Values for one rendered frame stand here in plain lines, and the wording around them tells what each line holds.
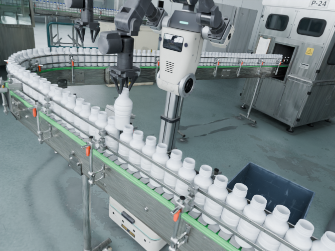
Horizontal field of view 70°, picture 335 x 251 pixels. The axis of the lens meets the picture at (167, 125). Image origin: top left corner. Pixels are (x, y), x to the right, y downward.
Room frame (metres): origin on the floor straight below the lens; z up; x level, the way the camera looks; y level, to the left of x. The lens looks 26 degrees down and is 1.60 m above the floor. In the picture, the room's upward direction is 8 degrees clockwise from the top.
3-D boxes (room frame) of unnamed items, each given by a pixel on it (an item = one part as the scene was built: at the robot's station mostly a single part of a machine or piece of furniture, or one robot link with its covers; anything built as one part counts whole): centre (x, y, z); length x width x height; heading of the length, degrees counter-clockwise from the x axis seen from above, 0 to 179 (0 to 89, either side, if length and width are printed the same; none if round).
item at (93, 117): (0.97, 0.32, 1.08); 0.06 x 0.06 x 0.17
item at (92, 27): (1.26, 0.45, 1.44); 0.07 x 0.07 x 0.09; 54
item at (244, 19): (7.70, -1.62, 0.96); 0.82 x 0.50 x 1.91; 126
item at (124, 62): (0.88, 0.19, 1.40); 0.10 x 0.07 x 0.07; 144
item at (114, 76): (0.87, 0.19, 1.33); 0.07 x 0.07 x 0.09; 54
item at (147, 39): (5.26, 1.06, 0.59); 1.10 x 0.62 x 1.18; 126
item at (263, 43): (4.49, -1.44, 1.22); 0.23 x 0.04 x 0.32; 36
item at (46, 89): (1.21, 0.66, 1.08); 0.06 x 0.06 x 0.17
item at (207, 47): (7.17, -0.89, 0.96); 0.82 x 0.50 x 1.91; 126
